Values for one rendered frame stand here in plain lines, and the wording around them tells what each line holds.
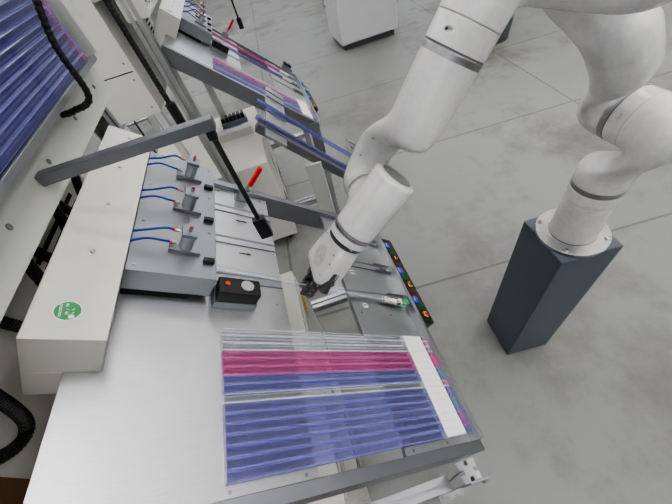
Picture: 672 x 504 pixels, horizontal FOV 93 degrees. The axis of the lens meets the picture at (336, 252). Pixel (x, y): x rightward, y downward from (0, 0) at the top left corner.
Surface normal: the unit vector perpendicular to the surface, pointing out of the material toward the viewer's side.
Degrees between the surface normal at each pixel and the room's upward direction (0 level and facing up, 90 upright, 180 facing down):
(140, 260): 42
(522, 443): 0
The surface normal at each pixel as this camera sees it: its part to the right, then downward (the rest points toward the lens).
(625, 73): -0.14, 0.96
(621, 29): -0.44, 0.43
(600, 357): -0.19, -0.62
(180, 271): 0.49, -0.68
